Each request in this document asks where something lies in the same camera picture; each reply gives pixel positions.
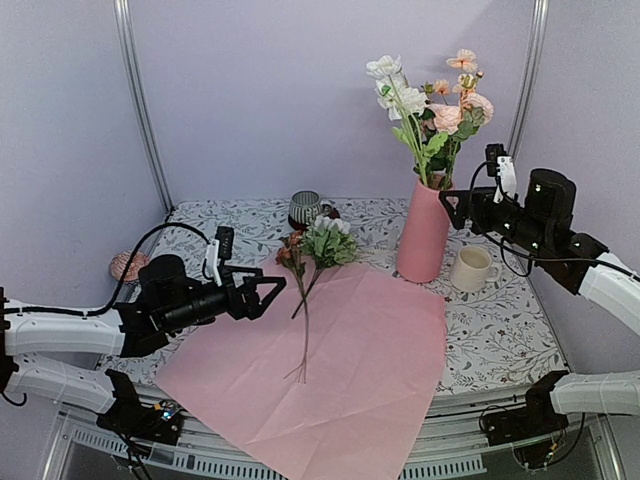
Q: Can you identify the peach blossom flower stem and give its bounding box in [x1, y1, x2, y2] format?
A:
[434, 49, 484, 106]

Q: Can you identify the tall pink vase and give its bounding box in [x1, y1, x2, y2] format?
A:
[396, 180, 450, 284]

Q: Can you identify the pink rose flower stem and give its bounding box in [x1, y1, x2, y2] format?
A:
[415, 104, 464, 190]

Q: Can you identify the aluminium front rail base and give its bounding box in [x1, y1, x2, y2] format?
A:
[43, 387, 630, 479]

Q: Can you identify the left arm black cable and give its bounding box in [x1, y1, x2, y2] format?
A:
[0, 222, 216, 319]

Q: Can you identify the white peony flower stem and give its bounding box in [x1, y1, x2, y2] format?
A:
[376, 74, 428, 153]

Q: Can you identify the dark red saucer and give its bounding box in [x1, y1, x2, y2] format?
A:
[287, 203, 341, 231]

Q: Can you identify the right aluminium frame post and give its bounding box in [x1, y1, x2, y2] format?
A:
[507, 0, 549, 160]

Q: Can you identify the pink wrapping paper sheet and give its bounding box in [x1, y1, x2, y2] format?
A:
[152, 262, 449, 480]

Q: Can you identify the aluminium frame post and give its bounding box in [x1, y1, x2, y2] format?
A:
[507, 0, 549, 160]
[113, 0, 174, 215]

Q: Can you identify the left aluminium frame post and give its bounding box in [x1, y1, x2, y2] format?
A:
[113, 0, 174, 215]

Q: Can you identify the peach rose flower stem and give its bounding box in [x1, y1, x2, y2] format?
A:
[427, 92, 496, 191]

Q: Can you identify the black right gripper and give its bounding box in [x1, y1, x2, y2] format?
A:
[440, 186, 551, 256]

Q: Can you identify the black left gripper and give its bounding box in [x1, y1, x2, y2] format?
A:
[163, 266, 287, 334]

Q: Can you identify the white coffee mug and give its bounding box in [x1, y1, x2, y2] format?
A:
[449, 245, 502, 293]

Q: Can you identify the striped ceramic cup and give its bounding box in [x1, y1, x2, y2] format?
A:
[289, 190, 322, 226]

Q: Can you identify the green leafy white stem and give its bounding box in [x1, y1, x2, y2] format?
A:
[292, 215, 357, 318]

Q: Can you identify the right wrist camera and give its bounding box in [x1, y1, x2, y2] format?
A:
[485, 144, 517, 204]

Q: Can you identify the white blossom flower stem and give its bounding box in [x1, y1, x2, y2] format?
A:
[365, 55, 449, 189]

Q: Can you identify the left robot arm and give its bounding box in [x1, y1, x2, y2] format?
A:
[1, 255, 286, 436]

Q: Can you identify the dusty orange rose stem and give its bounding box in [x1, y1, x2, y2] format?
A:
[276, 231, 309, 384]

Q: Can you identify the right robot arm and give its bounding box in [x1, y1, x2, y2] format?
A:
[439, 169, 639, 442]

